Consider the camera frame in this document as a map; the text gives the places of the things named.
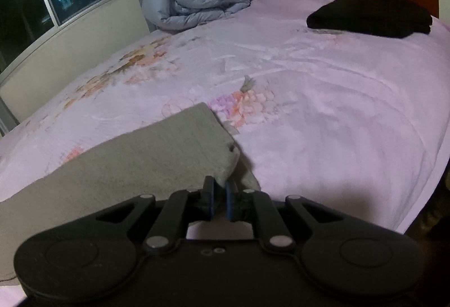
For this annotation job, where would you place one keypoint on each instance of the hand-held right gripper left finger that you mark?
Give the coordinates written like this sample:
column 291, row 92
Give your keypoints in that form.
column 211, row 195

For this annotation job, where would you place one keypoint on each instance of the folded black garment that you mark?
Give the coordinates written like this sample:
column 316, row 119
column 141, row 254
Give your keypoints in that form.
column 369, row 16

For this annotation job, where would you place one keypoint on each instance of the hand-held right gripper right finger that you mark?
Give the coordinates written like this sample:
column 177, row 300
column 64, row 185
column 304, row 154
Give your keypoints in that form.
column 229, row 201

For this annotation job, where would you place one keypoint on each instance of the grey pants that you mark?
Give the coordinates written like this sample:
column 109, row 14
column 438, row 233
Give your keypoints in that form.
column 133, row 166

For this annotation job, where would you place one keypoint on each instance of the pink floral bed sheet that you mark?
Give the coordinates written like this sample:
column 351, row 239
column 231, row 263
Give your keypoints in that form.
column 316, row 99

